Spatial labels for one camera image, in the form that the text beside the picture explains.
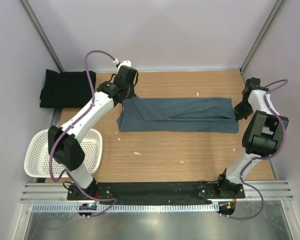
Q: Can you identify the left aluminium corner post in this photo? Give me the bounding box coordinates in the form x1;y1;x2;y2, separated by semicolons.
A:
19;0;65;73

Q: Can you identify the folded black t shirt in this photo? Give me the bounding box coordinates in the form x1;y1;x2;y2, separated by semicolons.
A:
39;69;92;109

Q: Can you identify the white slotted cable duct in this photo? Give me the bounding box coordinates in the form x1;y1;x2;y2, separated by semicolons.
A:
31;202;219;213

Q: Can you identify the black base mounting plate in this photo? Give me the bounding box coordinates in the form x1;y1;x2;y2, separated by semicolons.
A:
67;180;246;205

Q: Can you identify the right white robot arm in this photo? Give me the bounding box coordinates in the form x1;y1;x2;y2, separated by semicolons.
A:
215;77;289;198

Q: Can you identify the white perforated plastic basket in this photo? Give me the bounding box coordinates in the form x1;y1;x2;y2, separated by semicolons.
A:
24;129;103;178

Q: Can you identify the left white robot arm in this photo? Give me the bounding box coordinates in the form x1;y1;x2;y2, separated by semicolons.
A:
48;65;139;200

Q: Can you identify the aluminium corner post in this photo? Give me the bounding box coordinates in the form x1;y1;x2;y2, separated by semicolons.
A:
240;0;287;75
19;0;65;73

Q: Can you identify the blue-grey t shirt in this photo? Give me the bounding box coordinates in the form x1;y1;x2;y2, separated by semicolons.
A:
117;96;239;134

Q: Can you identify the right aluminium corner post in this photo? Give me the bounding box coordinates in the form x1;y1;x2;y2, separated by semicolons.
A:
240;0;287;75

